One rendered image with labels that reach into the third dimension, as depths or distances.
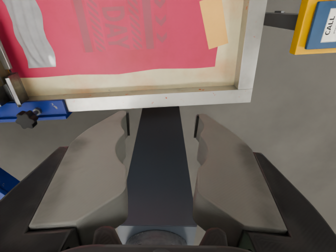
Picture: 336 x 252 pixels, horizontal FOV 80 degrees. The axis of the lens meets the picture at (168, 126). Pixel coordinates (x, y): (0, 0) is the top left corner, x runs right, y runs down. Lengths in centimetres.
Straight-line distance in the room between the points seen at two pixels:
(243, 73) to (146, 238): 44
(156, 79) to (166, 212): 33
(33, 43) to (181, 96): 38
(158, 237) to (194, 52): 44
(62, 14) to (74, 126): 138
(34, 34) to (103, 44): 16
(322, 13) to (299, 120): 148
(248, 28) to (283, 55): 121
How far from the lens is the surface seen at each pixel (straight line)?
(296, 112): 197
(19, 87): 63
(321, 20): 62
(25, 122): 58
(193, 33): 53
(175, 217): 52
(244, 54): 53
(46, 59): 60
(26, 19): 60
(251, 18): 52
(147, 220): 51
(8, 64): 62
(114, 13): 53
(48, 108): 61
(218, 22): 54
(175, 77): 55
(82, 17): 55
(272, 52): 168
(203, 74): 55
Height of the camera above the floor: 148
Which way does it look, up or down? 60 degrees down
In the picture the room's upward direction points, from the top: 178 degrees clockwise
